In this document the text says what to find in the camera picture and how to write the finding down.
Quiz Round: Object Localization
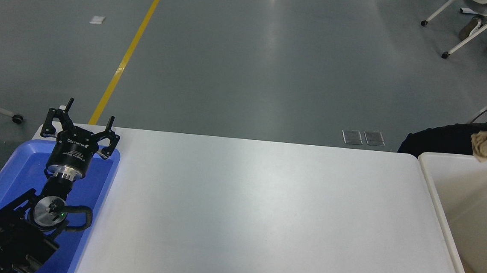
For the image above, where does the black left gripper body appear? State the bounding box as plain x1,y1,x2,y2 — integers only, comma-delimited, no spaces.
45,124,102,175

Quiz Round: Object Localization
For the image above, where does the tan paper ball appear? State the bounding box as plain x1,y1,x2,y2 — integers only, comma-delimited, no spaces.
470,130,487,163

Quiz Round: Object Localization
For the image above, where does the large pale plastic bin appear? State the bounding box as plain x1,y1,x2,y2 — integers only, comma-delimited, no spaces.
410,151,487,273

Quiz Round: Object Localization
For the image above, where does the blue plastic tray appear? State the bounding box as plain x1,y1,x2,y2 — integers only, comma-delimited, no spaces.
0,137,121,273

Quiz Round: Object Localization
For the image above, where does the metal floor outlet plate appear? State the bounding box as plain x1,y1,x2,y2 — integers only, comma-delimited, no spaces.
341,129,364,146
363,130,386,147

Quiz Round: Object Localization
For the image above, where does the white wheeled chair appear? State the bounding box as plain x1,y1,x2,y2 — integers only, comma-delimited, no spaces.
419,0,487,62

